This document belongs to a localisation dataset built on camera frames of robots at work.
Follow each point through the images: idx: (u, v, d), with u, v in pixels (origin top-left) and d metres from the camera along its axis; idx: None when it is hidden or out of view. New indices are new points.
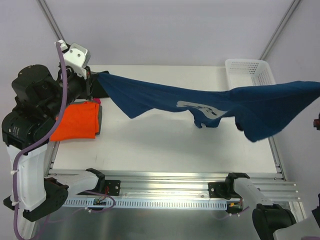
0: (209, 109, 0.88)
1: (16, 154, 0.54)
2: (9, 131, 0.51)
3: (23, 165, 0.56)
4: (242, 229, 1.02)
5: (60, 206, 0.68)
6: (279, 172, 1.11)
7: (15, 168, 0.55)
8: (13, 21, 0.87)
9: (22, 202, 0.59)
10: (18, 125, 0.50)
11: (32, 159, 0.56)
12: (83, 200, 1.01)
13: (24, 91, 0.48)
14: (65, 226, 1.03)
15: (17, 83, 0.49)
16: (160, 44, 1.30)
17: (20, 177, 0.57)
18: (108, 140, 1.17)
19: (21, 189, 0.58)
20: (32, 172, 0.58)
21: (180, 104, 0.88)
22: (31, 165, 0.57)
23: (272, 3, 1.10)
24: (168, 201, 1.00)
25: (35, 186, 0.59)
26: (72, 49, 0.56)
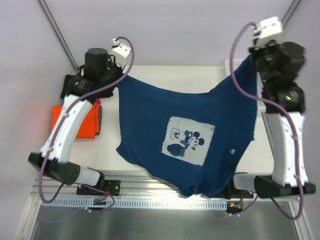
0: (196, 141, 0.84)
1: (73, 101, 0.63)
2: (75, 84, 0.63)
3: (75, 111, 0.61)
4: (244, 229, 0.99)
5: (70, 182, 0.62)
6: None
7: (67, 111, 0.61)
8: (14, 23, 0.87)
9: (55, 150, 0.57)
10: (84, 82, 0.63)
11: (81, 110, 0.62)
12: (83, 200, 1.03)
13: (93, 59, 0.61)
14: (66, 226, 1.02)
15: (89, 53, 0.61)
16: (161, 44, 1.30)
17: (66, 123, 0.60)
18: (109, 140, 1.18)
19: (61, 135, 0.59)
20: (76, 122, 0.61)
21: (168, 134, 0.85)
22: (80, 116, 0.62)
23: (273, 3, 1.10)
24: (168, 201, 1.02)
25: (70, 139, 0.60)
26: (121, 45, 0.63)
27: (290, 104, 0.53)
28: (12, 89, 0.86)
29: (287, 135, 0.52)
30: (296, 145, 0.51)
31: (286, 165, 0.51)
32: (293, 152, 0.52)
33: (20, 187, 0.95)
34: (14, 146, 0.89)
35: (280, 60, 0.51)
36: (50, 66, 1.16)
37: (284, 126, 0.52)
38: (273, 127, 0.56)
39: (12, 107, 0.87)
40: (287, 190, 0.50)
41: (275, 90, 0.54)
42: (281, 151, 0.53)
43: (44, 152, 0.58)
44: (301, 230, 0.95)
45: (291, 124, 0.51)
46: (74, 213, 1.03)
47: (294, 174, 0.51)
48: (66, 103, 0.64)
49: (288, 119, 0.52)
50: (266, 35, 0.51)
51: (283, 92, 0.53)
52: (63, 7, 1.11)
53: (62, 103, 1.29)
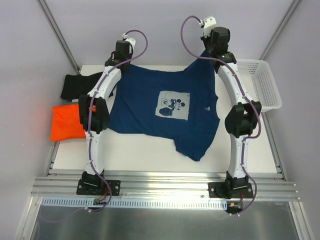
0: (179, 104, 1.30)
1: (110, 67, 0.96)
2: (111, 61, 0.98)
3: (113, 73, 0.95)
4: (244, 229, 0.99)
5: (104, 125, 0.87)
6: (279, 172, 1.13)
7: (109, 72, 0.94)
8: (14, 23, 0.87)
9: (100, 92, 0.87)
10: (117, 60, 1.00)
11: (117, 75, 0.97)
12: (83, 200, 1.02)
13: (123, 43, 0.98)
14: (65, 226, 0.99)
15: (120, 43, 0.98)
16: (161, 44, 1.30)
17: (107, 79, 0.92)
18: (111, 141, 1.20)
19: (103, 85, 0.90)
20: (111, 82, 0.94)
21: (160, 102, 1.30)
22: (115, 77, 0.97)
23: (272, 4, 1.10)
24: (168, 201, 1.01)
25: (107, 89, 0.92)
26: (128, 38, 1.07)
27: (225, 59, 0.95)
28: (11, 89, 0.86)
29: (230, 75, 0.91)
30: (236, 77, 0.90)
31: (236, 93, 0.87)
32: (237, 84, 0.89)
33: (20, 187, 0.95)
34: (14, 144, 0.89)
35: (215, 38, 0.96)
36: (50, 66, 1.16)
37: (227, 70, 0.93)
38: (221, 74, 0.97)
39: (13, 106, 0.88)
40: (241, 107, 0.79)
41: (217, 54, 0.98)
42: (232, 88, 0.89)
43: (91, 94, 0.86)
44: (300, 229, 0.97)
45: (228, 67, 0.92)
46: (73, 213, 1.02)
47: (243, 96, 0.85)
48: (106, 68, 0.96)
49: (226, 66, 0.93)
50: (207, 26, 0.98)
51: (220, 55, 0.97)
52: (64, 6, 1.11)
53: (62, 103, 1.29)
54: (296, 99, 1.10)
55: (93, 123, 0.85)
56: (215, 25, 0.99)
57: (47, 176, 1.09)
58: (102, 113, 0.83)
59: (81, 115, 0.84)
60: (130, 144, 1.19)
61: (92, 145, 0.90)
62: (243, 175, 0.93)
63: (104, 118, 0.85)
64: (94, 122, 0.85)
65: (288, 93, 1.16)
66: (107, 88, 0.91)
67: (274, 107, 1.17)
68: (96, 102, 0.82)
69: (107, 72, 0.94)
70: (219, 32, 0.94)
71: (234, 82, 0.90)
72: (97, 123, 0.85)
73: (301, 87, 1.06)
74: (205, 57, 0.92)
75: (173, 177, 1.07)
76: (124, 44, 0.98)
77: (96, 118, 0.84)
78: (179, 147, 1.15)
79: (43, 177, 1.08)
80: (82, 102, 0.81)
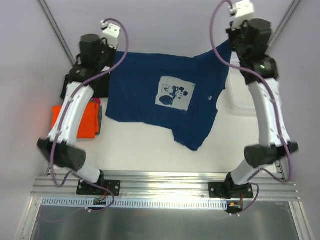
0: (181, 93, 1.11)
1: (75, 89, 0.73)
2: (76, 72, 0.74)
3: (78, 96, 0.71)
4: (244, 230, 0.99)
5: (78, 165, 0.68)
6: (279, 172, 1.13)
7: (72, 96, 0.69)
8: (14, 22, 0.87)
9: (63, 132, 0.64)
10: (84, 70, 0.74)
11: (86, 94, 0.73)
12: (83, 200, 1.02)
13: (85, 45, 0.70)
14: (65, 226, 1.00)
15: (83, 43, 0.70)
16: (161, 44, 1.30)
17: (71, 108, 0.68)
18: (111, 140, 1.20)
19: (66, 119, 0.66)
20: (79, 109, 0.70)
21: (160, 89, 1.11)
22: (83, 100, 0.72)
23: (272, 3, 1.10)
24: (168, 201, 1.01)
25: (75, 122, 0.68)
26: (111, 27, 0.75)
27: (265, 71, 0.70)
28: (11, 89, 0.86)
29: (267, 100, 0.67)
30: (275, 107, 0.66)
31: (269, 128, 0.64)
32: (273, 112, 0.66)
33: (20, 187, 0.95)
34: (14, 144, 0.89)
35: (252, 36, 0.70)
36: (50, 66, 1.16)
37: (263, 92, 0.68)
38: (253, 91, 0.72)
39: (13, 107, 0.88)
40: (274, 150, 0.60)
41: (252, 61, 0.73)
42: (264, 119, 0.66)
43: (52, 137, 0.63)
44: (301, 229, 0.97)
45: (267, 88, 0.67)
46: (74, 213, 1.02)
47: (277, 134, 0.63)
48: (69, 90, 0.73)
49: (264, 85, 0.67)
50: (240, 13, 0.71)
51: (257, 63, 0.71)
52: (64, 7, 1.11)
53: (62, 103, 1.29)
54: (296, 99, 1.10)
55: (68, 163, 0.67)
56: (252, 14, 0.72)
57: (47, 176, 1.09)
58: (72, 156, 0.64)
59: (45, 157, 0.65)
60: (129, 144, 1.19)
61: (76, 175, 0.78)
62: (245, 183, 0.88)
63: (73, 161, 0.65)
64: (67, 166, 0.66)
65: (289, 93, 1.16)
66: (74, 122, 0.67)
67: None
68: (57, 147, 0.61)
69: (70, 98, 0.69)
70: (260, 28, 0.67)
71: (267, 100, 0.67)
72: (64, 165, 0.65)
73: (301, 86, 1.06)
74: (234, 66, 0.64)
75: (174, 177, 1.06)
76: (89, 46, 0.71)
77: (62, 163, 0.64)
78: (177, 137, 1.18)
79: (43, 177, 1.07)
80: (41, 147, 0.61)
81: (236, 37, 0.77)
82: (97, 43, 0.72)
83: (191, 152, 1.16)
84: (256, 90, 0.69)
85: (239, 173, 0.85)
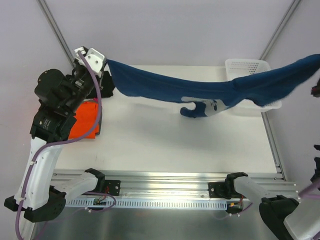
0: (211, 103, 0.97)
1: (38, 146, 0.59)
2: (39, 124, 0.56)
3: (42, 157, 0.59)
4: (241, 229, 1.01)
5: (56, 216, 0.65)
6: (279, 173, 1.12)
7: (34, 159, 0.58)
8: (14, 22, 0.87)
9: (28, 199, 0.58)
10: (48, 120, 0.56)
11: (53, 150, 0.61)
12: (83, 200, 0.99)
13: (45, 96, 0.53)
14: (66, 225, 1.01)
15: (38, 91, 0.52)
16: (161, 44, 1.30)
17: (35, 170, 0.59)
18: (111, 141, 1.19)
19: (31, 184, 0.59)
20: (45, 169, 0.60)
21: (185, 98, 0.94)
22: (50, 157, 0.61)
23: (273, 4, 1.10)
24: (168, 201, 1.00)
25: (44, 182, 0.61)
26: (90, 55, 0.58)
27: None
28: (11, 89, 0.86)
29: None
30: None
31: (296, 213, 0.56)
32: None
33: None
34: (14, 145, 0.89)
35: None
36: (50, 66, 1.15)
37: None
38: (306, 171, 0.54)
39: (13, 107, 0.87)
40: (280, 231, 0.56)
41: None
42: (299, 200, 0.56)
43: (17, 200, 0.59)
44: None
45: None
46: (73, 213, 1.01)
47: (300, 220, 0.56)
48: (33, 146, 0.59)
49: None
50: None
51: None
52: (64, 7, 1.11)
53: None
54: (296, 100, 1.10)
55: (47, 212, 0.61)
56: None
57: None
58: (44, 218, 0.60)
59: None
60: (129, 144, 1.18)
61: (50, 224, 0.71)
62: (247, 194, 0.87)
63: (45, 219, 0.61)
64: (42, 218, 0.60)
65: None
66: (40, 187, 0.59)
67: (275, 107, 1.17)
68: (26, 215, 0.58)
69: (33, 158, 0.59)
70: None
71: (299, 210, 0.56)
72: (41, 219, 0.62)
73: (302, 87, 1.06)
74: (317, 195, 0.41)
75: (173, 177, 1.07)
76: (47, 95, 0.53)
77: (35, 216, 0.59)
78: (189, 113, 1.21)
79: None
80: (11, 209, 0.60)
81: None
82: (56, 89, 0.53)
83: (191, 152, 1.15)
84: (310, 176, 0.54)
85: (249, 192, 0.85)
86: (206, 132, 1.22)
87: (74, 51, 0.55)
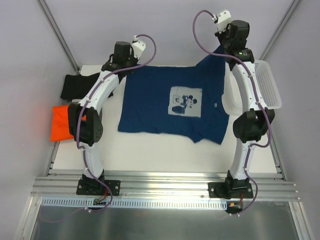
0: (192, 102, 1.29)
1: (105, 73, 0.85)
2: (109, 65, 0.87)
3: (108, 79, 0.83)
4: (242, 229, 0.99)
5: (95, 138, 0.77)
6: (279, 172, 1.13)
7: (104, 78, 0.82)
8: (14, 23, 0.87)
9: (91, 102, 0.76)
10: (115, 64, 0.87)
11: (114, 80, 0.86)
12: (83, 200, 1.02)
13: (120, 47, 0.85)
14: (65, 226, 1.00)
15: (118, 45, 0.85)
16: (161, 44, 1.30)
17: (101, 85, 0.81)
18: (110, 140, 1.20)
19: (95, 93, 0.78)
20: (106, 89, 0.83)
21: (171, 100, 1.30)
22: (110, 85, 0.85)
23: (272, 4, 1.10)
24: (168, 201, 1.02)
25: (101, 99, 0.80)
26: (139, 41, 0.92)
27: (243, 56, 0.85)
28: (11, 88, 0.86)
29: (245, 76, 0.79)
30: (252, 80, 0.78)
31: (248, 96, 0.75)
32: (251, 87, 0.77)
33: (20, 186, 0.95)
34: (14, 144, 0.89)
35: (234, 33, 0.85)
36: (50, 65, 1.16)
37: (242, 70, 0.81)
38: (235, 73, 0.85)
39: (12, 106, 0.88)
40: (253, 113, 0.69)
41: (233, 50, 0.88)
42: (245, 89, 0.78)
43: (82, 102, 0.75)
44: (300, 229, 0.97)
45: (245, 67, 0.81)
46: (74, 213, 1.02)
47: (256, 101, 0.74)
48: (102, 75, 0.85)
49: (242, 64, 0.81)
50: (222, 20, 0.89)
51: (237, 51, 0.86)
52: (64, 7, 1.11)
53: (62, 103, 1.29)
54: (296, 99, 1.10)
55: (97, 124, 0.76)
56: (231, 18, 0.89)
57: (47, 176, 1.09)
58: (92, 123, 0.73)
59: (70, 126, 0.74)
60: (129, 144, 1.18)
61: (86, 156, 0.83)
62: (244, 177, 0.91)
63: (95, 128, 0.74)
64: (91, 126, 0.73)
65: (289, 92, 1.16)
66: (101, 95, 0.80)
67: (276, 107, 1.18)
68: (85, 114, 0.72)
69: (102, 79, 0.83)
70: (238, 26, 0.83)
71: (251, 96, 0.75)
72: (87, 134, 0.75)
73: (301, 86, 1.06)
74: (218, 53, 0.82)
75: (173, 177, 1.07)
76: (122, 47, 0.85)
77: (86, 129, 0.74)
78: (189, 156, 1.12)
79: (43, 177, 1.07)
80: (71, 113, 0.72)
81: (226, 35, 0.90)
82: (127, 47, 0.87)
83: (191, 152, 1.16)
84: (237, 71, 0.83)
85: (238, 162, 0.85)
86: None
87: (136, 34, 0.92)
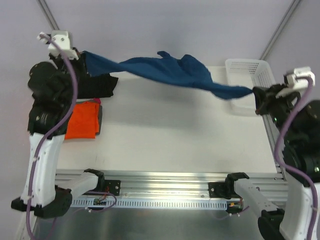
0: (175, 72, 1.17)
1: (39, 140, 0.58)
2: (36, 120, 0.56)
3: (45, 152, 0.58)
4: (242, 229, 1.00)
5: (65, 211, 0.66)
6: (280, 173, 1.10)
7: (37, 154, 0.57)
8: (12, 23, 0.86)
9: (36, 196, 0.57)
10: (45, 114, 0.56)
11: (54, 145, 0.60)
12: (83, 200, 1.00)
13: (40, 88, 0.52)
14: (66, 225, 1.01)
15: (33, 84, 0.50)
16: (160, 43, 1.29)
17: (40, 165, 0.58)
18: (110, 140, 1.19)
19: (38, 181, 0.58)
20: (49, 164, 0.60)
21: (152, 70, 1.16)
22: (52, 151, 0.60)
23: (273, 3, 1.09)
24: (169, 201, 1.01)
25: (49, 178, 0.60)
26: (54, 36, 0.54)
27: (319, 174, 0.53)
28: (11, 89, 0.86)
29: (306, 206, 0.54)
30: (314, 216, 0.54)
31: (299, 229, 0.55)
32: (308, 219, 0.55)
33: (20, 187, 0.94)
34: (13, 145, 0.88)
35: (312, 124, 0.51)
36: None
37: (306, 196, 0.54)
38: (294, 185, 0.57)
39: (12, 107, 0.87)
40: None
41: (302, 134, 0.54)
42: (297, 212, 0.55)
43: (24, 200, 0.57)
44: None
45: (313, 194, 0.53)
46: (74, 212, 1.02)
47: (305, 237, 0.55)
48: (32, 142, 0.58)
49: (311, 190, 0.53)
50: (300, 87, 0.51)
51: (309, 156, 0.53)
52: (63, 6, 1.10)
53: None
54: None
55: (57, 208, 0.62)
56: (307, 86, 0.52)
57: None
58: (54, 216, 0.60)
59: None
60: (130, 143, 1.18)
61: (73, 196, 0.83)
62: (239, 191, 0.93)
63: (56, 213, 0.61)
64: (53, 215, 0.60)
65: None
66: (47, 182, 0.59)
67: None
68: (35, 214, 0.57)
69: (37, 155, 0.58)
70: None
71: (301, 229, 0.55)
72: None
73: None
74: (279, 156, 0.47)
75: (173, 177, 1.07)
76: (44, 84, 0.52)
77: None
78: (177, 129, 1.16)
79: None
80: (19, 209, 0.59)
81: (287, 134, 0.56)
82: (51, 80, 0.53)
83: (191, 152, 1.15)
84: (299, 193, 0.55)
85: (249, 198, 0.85)
86: (206, 133, 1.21)
87: (37, 37, 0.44)
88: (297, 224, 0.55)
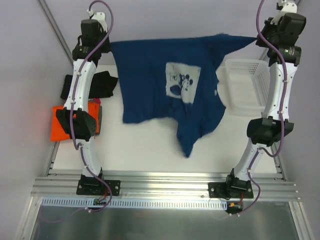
0: (188, 82, 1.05)
1: (80, 63, 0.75)
2: (79, 51, 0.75)
3: (85, 70, 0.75)
4: (243, 229, 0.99)
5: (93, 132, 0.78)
6: (279, 173, 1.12)
7: (80, 70, 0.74)
8: (13, 22, 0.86)
9: (77, 102, 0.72)
10: (86, 48, 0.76)
11: (91, 70, 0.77)
12: (83, 200, 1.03)
13: (87, 26, 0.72)
14: (65, 226, 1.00)
15: (84, 24, 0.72)
16: None
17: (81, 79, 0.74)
18: (110, 140, 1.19)
19: (78, 89, 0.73)
20: (87, 81, 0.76)
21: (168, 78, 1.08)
22: (89, 75, 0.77)
23: None
24: (168, 201, 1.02)
25: (86, 94, 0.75)
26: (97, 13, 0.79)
27: (288, 55, 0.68)
28: (11, 90, 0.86)
29: (280, 80, 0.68)
30: (284, 87, 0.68)
31: (273, 103, 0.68)
32: (281, 92, 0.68)
33: (20, 187, 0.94)
34: (13, 144, 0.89)
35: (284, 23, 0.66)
36: (49, 65, 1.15)
37: (278, 71, 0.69)
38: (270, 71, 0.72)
39: (12, 106, 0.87)
40: (269, 121, 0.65)
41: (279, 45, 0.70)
42: (271, 94, 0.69)
43: (68, 106, 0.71)
44: (300, 229, 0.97)
45: (284, 68, 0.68)
46: (74, 213, 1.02)
47: (278, 110, 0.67)
48: (75, 65, 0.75)
49: (282, 65, 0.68)
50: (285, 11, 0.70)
51: (282, 47, 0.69)
52: (63, 6, 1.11)
53: (62, 103, 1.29)
54: (296, 99, 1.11)
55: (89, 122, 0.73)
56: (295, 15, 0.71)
57: (46, 176, 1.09)
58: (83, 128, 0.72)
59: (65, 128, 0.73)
60: (129, 144, 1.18)
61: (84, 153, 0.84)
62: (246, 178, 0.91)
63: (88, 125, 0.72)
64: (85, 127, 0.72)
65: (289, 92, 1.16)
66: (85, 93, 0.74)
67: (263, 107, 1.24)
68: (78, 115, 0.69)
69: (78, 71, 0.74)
70: (292, 17, 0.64)
71: (275, 106, 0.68)
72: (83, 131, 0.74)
73: (302, 86, 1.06)
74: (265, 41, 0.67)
75: (173, 177, 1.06)
76: (91, 26, 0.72)
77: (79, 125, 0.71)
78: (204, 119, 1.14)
79: (43, 177, 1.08)
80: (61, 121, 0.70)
81: (270, 32, 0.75)
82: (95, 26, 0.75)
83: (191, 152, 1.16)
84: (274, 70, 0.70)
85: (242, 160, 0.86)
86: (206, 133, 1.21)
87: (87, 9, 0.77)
88: (273, 98, 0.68)
